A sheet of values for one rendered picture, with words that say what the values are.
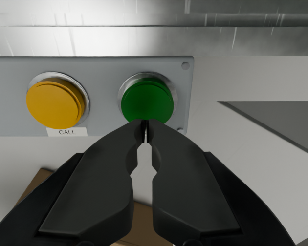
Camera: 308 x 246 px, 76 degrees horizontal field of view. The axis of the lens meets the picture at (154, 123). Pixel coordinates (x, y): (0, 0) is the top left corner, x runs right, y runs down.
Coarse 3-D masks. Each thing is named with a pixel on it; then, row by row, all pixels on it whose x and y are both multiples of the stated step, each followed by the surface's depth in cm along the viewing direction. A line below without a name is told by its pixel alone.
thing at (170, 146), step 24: (168, 144) 10; (192, 144) 10; (168, 168) 8; (192, 168) 8; (168, 192) 7; (192, 192) 7; (216, 192) 7; (168, 216) 7; (192, 216) 6; (216, 216) 6; (168, 240) 7
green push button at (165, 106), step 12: (132, 84) 14; (144, 84) 14; (156, 84) 14; (132, 96) 14; (144, 96) 14; (156, 96) 14; (168, 96) 14; (132, 108) 15; (144, 108) 15; (156, 108) 15; (168, 108) 15; (132, 120) 15
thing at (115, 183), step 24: (144, 120) 13; (96, 144) 10; (120, 144) 10; (96, 168) 8; (120, 168) 8; (72, 192) 7; (96, 192) 7; (120, 192) 7; (48, 216) 6; (72, 216) 6; (96, 216) 6; (120, 216) 7; (96, 240) 7
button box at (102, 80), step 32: (0, 64) 14; (32, 64) 14; (64, 64) 14; (96, 64) 14; (128, 64) 14; (160, 64) 14; (192, 64) 14; (0, 96) 15; (96, 96) 16; (0, 128) 17; (32, 128) 17; (96, 128) 17
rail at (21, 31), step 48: (0, 0) 12; (48, 0) 12; (96, 0) 12; (144, 0) 12; (192, 0) 12; (240, 0) 12; (288, 0) 12; (0, 48) 14; (48, 48) 14; (96, 48) 14; (144, 48) 14; (192, 48) 14; (240, 48) 14; (288, 48) 14
